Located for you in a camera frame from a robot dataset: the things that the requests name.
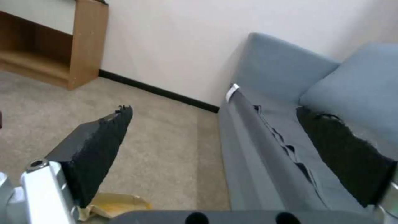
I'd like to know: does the grey-blue fabric sofa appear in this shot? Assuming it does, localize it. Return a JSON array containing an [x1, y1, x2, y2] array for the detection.
[[218, 32, 398, 224]]

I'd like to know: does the white sofa label tag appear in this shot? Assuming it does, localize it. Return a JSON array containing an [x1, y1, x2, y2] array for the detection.
[[226, 84, 241, 102]]

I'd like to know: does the black baseboard strip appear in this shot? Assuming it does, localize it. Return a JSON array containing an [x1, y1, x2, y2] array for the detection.
[[98, 69, 220, 114]]

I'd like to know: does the wooden shelf cabinet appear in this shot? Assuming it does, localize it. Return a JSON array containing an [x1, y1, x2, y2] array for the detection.
[[0, 0, 110, 90]]

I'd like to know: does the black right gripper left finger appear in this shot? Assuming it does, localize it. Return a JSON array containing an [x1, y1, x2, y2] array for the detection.
[[0, 105, 134, 224]]

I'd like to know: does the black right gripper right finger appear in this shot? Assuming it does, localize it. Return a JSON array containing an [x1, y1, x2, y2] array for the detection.
[[295, 107, 398, 224]]

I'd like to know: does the crumpled yellow paper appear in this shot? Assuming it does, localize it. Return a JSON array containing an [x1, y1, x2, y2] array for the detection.
[[76, 193, 153, 222]]

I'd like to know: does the light blue sofa cushion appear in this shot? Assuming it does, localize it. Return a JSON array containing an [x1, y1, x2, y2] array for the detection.
[[299, 43, 398, 161]]

